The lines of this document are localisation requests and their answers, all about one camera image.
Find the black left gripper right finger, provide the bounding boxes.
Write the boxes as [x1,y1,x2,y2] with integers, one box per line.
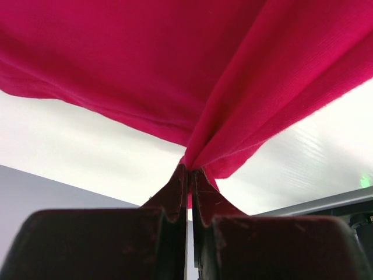
[191,170,372,279]

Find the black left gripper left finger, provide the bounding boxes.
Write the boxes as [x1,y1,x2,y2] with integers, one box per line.
[1,164,187,279]

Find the red t shirt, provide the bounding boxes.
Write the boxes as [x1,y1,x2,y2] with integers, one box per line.
[0,0,373,209]

